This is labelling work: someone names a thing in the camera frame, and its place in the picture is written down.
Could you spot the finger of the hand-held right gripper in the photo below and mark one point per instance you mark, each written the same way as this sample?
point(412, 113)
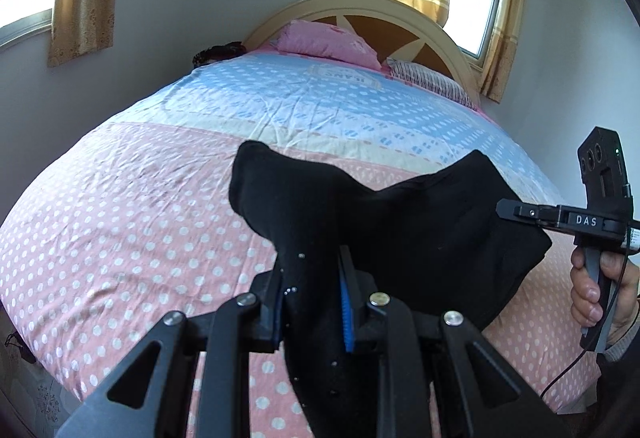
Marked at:
point(520, 212)

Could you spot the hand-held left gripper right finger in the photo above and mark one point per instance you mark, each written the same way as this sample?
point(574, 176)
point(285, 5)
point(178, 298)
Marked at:
point(345, 308)

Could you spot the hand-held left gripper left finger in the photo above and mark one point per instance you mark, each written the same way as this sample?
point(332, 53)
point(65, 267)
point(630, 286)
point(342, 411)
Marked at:
point(270, 318)

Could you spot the black pants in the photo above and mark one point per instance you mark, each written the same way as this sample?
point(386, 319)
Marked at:
point(425, 228)

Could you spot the person's right forearm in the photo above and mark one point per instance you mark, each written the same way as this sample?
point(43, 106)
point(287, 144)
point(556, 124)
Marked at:
point(627, 343)

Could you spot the person's right hand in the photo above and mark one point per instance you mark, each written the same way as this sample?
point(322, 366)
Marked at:
point(585, 298)

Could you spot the striped pillow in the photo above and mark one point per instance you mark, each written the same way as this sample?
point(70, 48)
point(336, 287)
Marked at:
point(430, 78)

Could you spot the polka-dot bed sheet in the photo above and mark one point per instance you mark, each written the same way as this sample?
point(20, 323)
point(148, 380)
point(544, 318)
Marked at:
point(125, 218)

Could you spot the person's dark clothing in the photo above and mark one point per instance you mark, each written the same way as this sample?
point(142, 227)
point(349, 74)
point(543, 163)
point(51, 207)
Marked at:
point(617, 398)

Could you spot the pink pillow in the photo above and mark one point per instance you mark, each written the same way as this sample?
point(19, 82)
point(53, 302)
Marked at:
point(325, 40)

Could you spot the cream wooden headboard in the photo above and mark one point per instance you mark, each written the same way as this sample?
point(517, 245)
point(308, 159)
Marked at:
point(350, 4)

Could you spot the dark cloth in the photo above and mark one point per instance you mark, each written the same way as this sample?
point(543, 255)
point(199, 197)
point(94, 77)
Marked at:
point(220, 52)

